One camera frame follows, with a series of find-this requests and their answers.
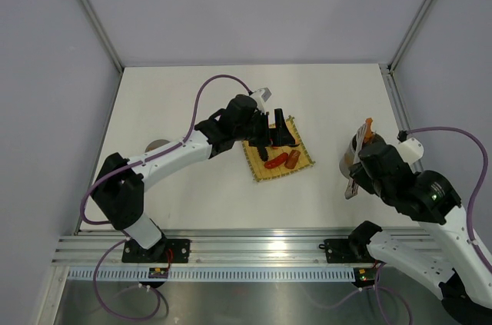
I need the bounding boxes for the stainless steel tongs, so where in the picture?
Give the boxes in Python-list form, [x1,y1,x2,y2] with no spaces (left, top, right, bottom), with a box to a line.
[344,118,374,200]

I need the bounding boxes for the left aluminium frame post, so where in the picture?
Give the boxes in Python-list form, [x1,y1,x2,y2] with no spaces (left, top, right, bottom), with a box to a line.
[76,0,125,76]

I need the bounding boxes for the small circuit board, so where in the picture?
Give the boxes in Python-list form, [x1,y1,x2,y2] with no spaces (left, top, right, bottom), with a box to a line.
[148,267,168,280]
[354,269,377,281]

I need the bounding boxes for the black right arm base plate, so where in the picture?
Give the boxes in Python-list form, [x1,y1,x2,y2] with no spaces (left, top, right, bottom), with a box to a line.
[318,238,377,264]

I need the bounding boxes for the left small circuit board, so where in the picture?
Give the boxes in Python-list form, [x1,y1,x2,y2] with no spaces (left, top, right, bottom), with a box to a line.
[148,267,168,280]

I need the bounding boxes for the grey metal lunch canister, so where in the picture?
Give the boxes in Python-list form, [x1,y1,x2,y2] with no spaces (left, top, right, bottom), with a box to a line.
[339,133,386,179]

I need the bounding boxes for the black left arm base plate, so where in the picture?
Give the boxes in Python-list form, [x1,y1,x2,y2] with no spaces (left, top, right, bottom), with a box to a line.
[121,238,191,264]

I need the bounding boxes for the aluminium frame post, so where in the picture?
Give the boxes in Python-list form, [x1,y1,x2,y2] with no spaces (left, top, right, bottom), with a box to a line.
[76,0,125,76]
[387,0,437,75]

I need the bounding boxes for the black sea cucumber toy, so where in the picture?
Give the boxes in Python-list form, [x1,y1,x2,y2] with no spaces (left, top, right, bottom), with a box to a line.
[258,147,269,162]

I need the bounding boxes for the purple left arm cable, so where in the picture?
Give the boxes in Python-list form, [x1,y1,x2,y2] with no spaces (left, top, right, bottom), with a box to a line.
[79,74,254,321]

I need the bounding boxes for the grey canister lid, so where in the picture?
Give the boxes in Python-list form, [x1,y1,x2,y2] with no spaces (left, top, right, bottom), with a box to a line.
[145,139,169,152]

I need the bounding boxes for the aluminium front rail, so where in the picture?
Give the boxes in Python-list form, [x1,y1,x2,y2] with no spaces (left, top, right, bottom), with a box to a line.
[52,228,352,267]

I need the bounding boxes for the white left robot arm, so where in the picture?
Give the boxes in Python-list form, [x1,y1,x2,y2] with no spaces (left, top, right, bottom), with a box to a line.
[89,95,297,262]

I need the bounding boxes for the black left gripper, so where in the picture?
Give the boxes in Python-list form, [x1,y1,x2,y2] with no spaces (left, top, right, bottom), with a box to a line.
[234,109,294,148]

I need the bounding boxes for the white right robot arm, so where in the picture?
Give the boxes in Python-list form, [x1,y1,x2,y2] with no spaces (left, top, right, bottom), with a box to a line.
[348,142,491,324]

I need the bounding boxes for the bamboo woven tray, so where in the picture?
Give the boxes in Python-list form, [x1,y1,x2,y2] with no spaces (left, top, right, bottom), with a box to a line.
[242,116,315,182]

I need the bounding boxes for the orange salmon slice toy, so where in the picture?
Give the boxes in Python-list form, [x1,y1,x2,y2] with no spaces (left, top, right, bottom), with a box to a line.
[363,118,375,144]

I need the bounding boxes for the right aluminium frame post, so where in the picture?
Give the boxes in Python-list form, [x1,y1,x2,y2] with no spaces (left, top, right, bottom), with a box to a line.
[387,0,437,75]

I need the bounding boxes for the right small circuit board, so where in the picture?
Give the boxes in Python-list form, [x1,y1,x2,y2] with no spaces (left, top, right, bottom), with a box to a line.
[354,269,377,281]

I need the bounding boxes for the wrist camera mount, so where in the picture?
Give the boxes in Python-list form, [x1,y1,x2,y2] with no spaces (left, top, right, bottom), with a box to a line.
[396,131,424,165]
[250,88,271,107]

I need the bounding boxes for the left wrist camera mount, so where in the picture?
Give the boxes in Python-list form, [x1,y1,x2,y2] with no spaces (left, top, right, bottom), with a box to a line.
[250,88,271,107]

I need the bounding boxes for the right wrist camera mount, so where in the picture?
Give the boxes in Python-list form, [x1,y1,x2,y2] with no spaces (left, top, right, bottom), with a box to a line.
[396,131,424,165]

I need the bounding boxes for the white slotted cable duct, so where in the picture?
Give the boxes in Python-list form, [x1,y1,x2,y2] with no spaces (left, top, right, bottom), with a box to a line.
[68,267,355,283]

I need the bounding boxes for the brown grilled sausage toy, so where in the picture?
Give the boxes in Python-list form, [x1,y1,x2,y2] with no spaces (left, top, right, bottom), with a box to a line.
[284,150,301,170]

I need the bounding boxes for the red sausage toy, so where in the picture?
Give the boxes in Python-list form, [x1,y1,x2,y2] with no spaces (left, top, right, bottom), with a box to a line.
[264,152,289,170]

